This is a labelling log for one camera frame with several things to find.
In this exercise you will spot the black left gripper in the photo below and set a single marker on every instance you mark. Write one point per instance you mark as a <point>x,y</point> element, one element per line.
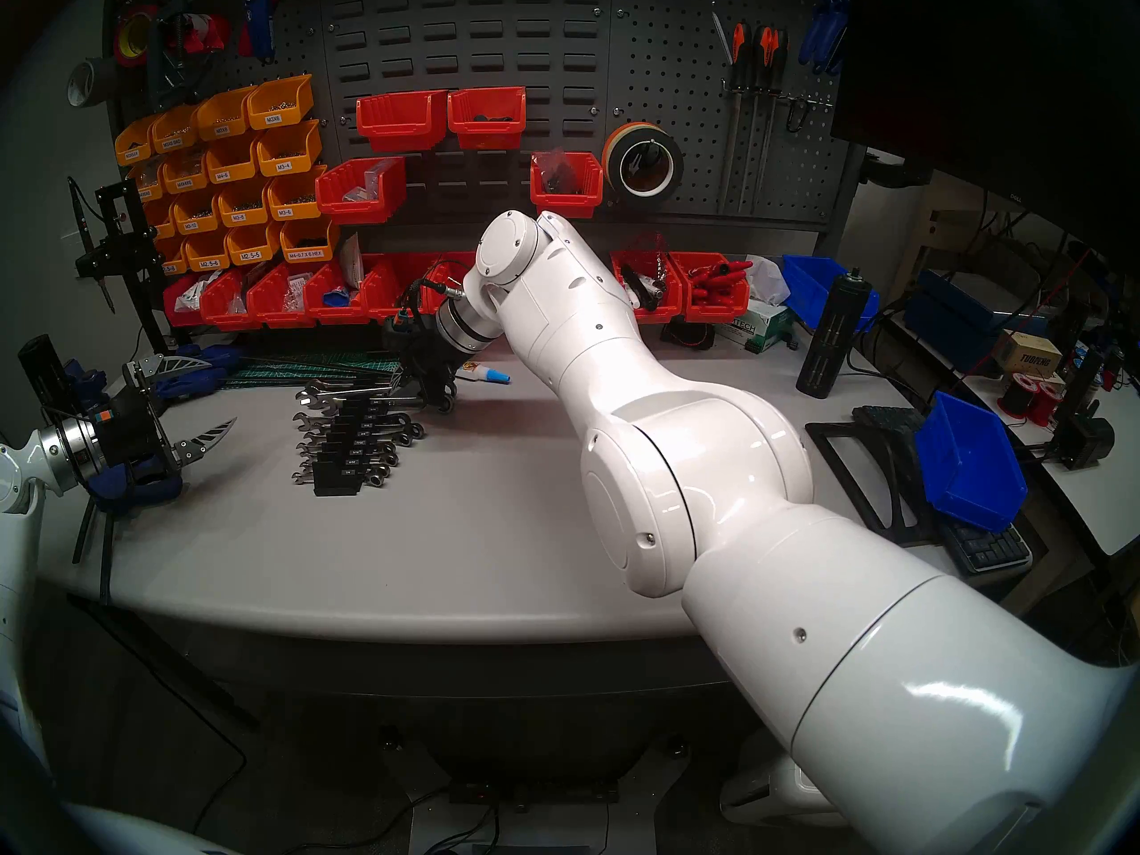
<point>129,435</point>

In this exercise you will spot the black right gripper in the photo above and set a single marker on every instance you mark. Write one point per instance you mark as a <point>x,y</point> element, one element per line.
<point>427,359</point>

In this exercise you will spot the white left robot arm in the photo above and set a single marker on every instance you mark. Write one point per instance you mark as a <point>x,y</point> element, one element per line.
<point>18,541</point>

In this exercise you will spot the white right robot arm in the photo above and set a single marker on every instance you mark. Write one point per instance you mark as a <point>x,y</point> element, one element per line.
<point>757,524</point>

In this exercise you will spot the small chrome combination wrench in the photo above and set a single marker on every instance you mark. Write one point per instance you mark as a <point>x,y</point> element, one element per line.
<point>387,460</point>
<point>382,469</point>
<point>370,485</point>
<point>378,477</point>
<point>408,431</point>
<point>389,451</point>
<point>399,440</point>

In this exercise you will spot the white super glue bottle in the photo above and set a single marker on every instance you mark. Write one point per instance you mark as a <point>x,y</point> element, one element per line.
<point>485,374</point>

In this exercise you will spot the large chrome combination wrench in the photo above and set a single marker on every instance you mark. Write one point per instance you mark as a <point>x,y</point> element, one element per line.
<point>328,410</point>
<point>312,387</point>
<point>307,400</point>

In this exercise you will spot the green cutting mat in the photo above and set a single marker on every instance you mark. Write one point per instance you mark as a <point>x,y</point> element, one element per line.
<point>312,366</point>

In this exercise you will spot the black wrench holder rack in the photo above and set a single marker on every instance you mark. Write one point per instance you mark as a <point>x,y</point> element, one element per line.
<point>346,486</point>

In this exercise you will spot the small blue part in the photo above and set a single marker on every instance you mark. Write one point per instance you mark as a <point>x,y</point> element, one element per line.
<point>336,298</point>

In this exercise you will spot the white user manual sheet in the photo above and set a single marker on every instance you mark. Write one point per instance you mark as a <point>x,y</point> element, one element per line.
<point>352,261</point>

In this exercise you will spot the clear screw bag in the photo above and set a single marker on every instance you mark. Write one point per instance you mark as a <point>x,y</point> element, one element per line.
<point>374,176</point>
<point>557,166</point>
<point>296,292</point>

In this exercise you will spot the yellow screw bin M2.5-5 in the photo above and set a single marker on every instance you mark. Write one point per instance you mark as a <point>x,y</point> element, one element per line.
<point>254,244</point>

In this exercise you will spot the black helping hand stand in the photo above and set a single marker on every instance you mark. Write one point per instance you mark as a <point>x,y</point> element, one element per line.
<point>125,239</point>

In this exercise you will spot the yellow screw bin M4 HEX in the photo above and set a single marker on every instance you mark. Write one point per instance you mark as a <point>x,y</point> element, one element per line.
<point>309,240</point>

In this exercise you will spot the yellow screw bin M3-8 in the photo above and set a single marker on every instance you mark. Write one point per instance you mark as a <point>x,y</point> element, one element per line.
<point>243,203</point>

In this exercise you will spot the yellow screw bin M3-6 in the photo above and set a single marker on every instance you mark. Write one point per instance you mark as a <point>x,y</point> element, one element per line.
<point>297,194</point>

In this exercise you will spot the yellow screw bin M4-6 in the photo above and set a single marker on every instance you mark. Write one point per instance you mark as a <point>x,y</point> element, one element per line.
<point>233,159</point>

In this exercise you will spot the red mesh bag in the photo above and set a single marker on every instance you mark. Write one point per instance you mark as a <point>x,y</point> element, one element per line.
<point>646,243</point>

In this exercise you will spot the yellow screw bin M3-4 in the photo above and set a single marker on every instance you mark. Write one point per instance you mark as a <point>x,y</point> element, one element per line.
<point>289,149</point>

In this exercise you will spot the yellow screw bin M3X8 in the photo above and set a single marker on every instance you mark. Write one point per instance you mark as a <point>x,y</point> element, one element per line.
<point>223,114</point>

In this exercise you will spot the large orange white tape roll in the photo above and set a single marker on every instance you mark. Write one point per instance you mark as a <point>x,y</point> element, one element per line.
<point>613,154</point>

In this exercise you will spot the yellow screw bin M3X6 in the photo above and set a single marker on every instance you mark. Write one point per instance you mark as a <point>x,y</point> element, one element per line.
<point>280,102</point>

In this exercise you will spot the green white glove box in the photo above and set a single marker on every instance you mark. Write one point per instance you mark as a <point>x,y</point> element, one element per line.
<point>759,328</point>

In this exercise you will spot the black metal clamp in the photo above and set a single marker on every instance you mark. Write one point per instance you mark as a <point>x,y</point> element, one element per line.
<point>174,69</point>

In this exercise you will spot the white plastic bag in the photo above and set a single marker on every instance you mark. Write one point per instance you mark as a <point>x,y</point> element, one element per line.
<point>766,279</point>

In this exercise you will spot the red yellow tape roll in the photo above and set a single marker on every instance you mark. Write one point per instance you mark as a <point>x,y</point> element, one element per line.
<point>134,52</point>

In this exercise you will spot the blue storage bin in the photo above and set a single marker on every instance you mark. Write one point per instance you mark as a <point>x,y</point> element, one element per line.
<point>969,461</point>
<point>810,288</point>

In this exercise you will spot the black water bottle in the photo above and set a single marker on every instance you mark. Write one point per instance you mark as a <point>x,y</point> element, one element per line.
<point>833,337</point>

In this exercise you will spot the black pegboard hook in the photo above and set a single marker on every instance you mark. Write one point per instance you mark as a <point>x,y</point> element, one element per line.
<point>795,109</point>

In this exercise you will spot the white air purifier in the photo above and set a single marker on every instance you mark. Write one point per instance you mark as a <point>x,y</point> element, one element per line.
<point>775,791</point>

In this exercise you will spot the dark blue crate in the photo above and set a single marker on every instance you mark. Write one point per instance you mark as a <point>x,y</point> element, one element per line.
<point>953,314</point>

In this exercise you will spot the black keyboard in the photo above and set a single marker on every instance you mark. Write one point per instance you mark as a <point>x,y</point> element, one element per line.
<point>984,549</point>

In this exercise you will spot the small cardboard box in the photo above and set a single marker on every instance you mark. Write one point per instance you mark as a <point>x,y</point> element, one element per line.
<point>1029,354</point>

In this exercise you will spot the black monitor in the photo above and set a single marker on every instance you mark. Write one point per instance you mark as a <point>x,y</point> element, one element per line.
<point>980,78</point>

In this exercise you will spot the black power adapter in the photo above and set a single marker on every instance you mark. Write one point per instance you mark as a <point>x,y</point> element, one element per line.
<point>1085,439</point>

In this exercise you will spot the grey duct tape roll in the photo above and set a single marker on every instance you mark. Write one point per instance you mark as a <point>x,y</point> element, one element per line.
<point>80,87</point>

